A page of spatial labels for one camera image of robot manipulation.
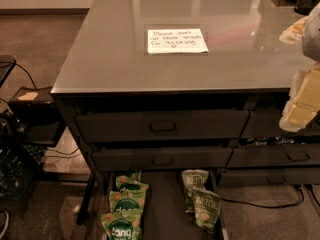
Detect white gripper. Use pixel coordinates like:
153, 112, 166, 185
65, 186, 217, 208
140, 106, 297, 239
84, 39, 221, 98
279, 16, 320, 132

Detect green dang chip bag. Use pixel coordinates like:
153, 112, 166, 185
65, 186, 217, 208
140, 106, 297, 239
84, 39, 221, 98
101, 211, 141, 240
116, 175, 149, 191
125, 170, 141, 181
109, 190, 146, 214

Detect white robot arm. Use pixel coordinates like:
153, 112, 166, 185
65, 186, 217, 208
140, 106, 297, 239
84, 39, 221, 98
279, 4, 320, 132

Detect top right drawer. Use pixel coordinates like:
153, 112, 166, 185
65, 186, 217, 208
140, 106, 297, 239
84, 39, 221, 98
241, 110, 320, 138

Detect top left drawer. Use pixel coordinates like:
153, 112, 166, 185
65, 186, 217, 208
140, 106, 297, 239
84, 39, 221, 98
75, 110, 249, 143

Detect dark snack bags in drawer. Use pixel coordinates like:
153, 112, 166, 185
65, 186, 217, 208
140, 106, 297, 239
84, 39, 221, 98
239, 136, 320, 146

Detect middle right drawer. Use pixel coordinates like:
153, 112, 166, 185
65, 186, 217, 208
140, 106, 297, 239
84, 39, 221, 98
227, 144, 320, 168

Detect bottom right drawer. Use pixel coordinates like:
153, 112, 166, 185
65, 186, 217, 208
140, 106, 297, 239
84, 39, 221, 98
219, 168, 320, 187

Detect rear green Kettle chip bag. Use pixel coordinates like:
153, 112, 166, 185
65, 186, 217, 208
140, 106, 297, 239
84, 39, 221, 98
181, 169, 210, 214

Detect green kettle chip bag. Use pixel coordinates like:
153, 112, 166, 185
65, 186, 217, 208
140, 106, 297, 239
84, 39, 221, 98
181, 169, 210, 214
192, 187, 221, 233

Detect middle left drawer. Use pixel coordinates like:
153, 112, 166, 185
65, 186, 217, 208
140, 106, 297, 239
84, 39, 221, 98
93, 147, 232, 171

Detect front green Kettle chip bag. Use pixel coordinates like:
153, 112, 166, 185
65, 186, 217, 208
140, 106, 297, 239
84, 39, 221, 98
192, 187, 221, 233

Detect white handwritten paper note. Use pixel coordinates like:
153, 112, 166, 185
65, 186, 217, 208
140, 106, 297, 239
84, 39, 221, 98
147, 29, 208, 54

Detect dark cabinet with glass top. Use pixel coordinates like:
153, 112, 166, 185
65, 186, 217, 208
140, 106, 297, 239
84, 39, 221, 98
50, 0, 320, 225

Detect black box with label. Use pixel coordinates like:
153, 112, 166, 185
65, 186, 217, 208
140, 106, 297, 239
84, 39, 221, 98
9, 86, 65, 147

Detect dark crate on floor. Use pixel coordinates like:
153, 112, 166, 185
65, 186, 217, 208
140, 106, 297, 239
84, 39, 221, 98
0, 145, 43, 199

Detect black floor cable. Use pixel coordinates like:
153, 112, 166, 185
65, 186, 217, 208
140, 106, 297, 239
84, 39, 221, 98
219, 183, 305, 210

